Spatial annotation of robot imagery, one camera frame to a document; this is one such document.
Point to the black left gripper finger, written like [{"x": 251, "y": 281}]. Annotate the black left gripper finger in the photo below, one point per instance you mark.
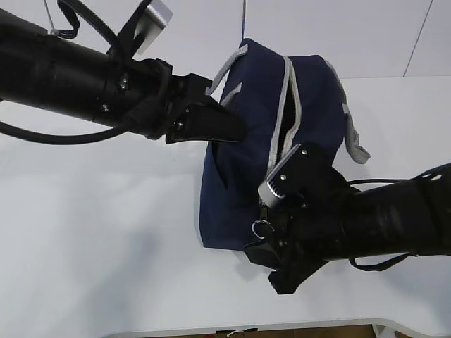
[{"x": 208, "y": 121}]

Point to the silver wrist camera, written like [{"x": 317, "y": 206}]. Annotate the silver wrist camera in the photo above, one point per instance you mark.
[
  {"x": 152, "y": 22},
  {"x": 304, "y": 170}
]

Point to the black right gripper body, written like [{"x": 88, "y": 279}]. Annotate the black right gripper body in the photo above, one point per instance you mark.
[{"x": 299, "y": 228}]

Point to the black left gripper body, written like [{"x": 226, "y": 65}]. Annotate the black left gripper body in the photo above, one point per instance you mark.
[{"x": 167, "y": 104}]

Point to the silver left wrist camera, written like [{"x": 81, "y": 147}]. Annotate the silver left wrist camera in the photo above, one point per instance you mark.
[{"x": 152, "y": 22}]

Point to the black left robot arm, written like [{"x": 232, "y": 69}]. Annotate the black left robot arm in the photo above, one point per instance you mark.
[{"x": 89, "y": 72}]

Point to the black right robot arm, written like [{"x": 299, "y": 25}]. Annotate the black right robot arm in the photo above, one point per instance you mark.
[{"x": 402, "y": 219}]

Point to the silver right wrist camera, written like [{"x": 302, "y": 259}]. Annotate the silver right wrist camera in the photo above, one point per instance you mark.
[{"x": 304, "y": 170}]

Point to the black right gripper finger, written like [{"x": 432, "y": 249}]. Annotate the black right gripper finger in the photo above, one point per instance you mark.
[
  {"x": 262, "y": 253},
  {"x": 287, "y": 279}
]

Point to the navy blue lunch bag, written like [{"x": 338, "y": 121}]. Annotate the navy blue lunch bag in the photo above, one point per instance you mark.
[{"x": 284, "y": 101}]

